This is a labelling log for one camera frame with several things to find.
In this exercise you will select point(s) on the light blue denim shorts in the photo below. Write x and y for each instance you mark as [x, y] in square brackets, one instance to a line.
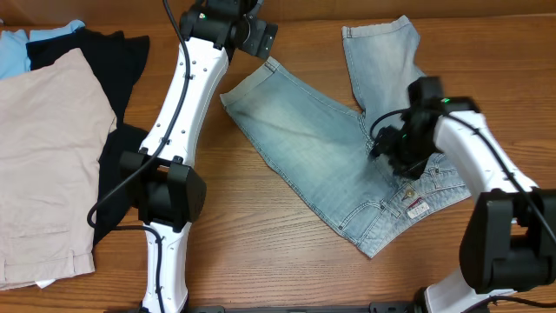
[321, 148]

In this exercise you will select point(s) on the black garment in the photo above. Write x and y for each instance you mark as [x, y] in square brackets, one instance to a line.
[117, 62]

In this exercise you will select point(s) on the beige shorts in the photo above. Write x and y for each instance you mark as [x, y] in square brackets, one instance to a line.
[54, 124]

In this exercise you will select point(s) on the light blue shirt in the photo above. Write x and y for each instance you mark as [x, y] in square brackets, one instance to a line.
[14, 55]

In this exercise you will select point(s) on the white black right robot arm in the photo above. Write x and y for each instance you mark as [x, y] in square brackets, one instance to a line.
[509, 244]

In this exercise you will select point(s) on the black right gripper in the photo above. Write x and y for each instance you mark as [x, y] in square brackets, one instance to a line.
[414, 169]

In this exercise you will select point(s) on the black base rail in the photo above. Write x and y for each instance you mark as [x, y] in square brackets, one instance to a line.
[295, 309]

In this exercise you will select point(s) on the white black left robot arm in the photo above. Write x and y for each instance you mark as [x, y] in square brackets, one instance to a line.
[160, 178]

